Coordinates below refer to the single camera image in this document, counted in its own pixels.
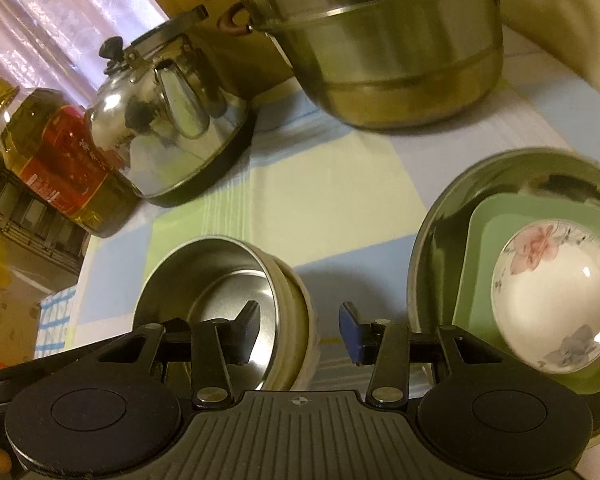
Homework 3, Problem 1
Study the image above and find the blue checked cloth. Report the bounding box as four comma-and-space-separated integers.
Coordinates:
39, 285, 81, 358

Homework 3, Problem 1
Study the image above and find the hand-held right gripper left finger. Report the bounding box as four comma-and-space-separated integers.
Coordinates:
97, 300, 261, 407

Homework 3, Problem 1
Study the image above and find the round steel plate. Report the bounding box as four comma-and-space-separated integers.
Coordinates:
407, 147, 600, 456

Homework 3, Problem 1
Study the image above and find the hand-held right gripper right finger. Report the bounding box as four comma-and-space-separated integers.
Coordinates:
339, 301, 506, 408

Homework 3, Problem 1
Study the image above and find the green square plate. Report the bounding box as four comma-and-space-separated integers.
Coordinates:
451, 195, 600, 396

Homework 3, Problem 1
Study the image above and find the steel bowl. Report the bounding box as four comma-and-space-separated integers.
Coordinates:
131, 237, 281, 392

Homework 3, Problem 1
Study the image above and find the white floral bowl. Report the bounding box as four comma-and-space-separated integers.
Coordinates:
491, 218, 600, 374

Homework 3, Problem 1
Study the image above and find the cooking oil bottle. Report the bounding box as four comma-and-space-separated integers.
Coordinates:
0, 78, 141, 239

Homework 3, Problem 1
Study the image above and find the stainless steel kettle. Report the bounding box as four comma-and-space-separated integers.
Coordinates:
85, 5, 258, 208

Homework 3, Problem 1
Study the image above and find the black wire rack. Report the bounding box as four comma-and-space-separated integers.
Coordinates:
0, 147, 88, 281

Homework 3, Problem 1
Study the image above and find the checked tablecloth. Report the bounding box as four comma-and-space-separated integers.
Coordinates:
35, 25, 600, 391

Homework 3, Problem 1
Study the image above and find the cream steel-lined bowl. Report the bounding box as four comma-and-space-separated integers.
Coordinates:
257, 252, 319, 392

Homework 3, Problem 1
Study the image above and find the stainless steel steamer pot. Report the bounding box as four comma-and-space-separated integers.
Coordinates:
197, 0, 553, 128

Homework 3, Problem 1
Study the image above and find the pink lace curtain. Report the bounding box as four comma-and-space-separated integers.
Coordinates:
0, 0, 176, 106

